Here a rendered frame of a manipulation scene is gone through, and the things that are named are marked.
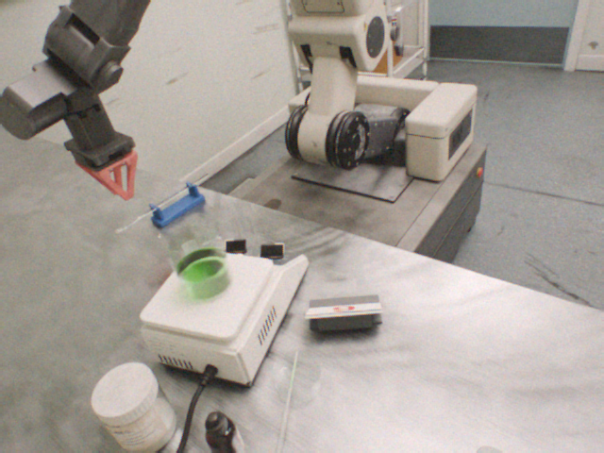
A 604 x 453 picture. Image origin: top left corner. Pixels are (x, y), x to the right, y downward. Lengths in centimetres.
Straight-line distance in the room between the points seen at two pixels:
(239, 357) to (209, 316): 5
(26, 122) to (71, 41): 11
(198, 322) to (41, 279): 39
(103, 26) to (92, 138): 17
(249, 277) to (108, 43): 32
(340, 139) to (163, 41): 121
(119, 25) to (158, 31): 162
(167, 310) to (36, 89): 31
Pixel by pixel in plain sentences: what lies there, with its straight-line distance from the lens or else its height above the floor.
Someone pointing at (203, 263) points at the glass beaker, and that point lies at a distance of 47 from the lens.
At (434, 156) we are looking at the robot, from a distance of 144.
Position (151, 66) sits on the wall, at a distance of 220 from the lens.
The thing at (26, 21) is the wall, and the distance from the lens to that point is 195.
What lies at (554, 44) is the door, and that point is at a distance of 337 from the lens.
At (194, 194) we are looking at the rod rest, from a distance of 85.
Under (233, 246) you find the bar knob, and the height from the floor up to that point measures 81.
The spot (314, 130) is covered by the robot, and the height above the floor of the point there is 63.
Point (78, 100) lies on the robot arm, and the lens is 69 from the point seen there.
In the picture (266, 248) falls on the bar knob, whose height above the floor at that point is 81.
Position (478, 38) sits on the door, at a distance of 346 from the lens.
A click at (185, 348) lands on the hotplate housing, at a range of 52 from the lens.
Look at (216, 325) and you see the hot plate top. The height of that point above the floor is 84.
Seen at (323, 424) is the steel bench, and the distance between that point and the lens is 50.
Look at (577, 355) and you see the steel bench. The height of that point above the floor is 75.
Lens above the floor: 119
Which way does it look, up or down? 37 degrees down
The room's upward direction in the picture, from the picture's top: 11 degrees counter-clockwise
